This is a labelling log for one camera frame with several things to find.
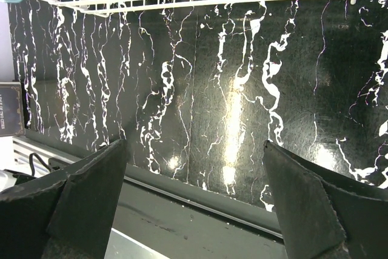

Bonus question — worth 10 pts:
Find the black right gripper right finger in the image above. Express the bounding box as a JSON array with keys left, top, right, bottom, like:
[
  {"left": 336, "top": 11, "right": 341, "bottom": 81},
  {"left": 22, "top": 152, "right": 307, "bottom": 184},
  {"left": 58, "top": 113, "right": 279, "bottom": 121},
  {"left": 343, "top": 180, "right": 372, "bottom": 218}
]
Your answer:
[{"left": 263, "top": 141, "right": 387, "bottom": 258}]

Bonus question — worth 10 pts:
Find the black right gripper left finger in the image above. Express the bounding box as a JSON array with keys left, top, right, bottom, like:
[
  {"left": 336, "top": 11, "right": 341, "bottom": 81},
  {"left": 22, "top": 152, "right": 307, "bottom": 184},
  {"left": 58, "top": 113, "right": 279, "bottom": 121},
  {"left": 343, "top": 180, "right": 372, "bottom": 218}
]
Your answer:
[{"left": 1, "top": 140, "right": 127, "bottom": 258}]

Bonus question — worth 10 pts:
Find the dark book orange sky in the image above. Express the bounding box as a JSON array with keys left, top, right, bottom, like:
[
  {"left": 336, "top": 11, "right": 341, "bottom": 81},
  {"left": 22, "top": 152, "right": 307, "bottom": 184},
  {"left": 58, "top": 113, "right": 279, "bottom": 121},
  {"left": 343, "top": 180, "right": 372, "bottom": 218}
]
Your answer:
[{"left": 0, "top": 82, "right": 25, "bottom": 137}]

